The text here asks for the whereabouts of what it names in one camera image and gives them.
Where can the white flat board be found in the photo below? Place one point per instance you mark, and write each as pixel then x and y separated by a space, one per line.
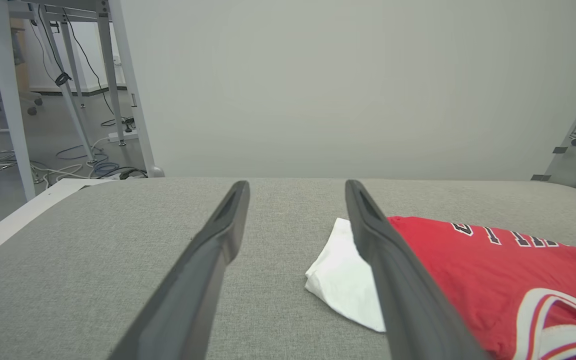
pixel 13 220

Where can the white metal table frame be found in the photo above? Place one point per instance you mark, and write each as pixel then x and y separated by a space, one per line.
pixel 110 75

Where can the black tape strip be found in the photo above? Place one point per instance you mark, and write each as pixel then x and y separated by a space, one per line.
pixel 540 177
pixel 560 150

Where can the red and white jersey shirt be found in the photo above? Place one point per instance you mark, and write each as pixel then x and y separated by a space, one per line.
pixel 468 270

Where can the white power strip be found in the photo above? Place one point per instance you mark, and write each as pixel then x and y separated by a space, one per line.
pixel 118 136

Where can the white metal frame post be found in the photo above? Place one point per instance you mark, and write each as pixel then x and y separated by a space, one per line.
pixel 10 100

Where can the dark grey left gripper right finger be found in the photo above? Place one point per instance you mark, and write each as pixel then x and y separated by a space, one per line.
pixel 413 310

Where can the white backdrop panel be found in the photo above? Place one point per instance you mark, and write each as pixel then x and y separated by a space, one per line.
pixel 343 75

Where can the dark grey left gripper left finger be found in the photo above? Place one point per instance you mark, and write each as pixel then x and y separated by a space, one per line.
pixel 188 300

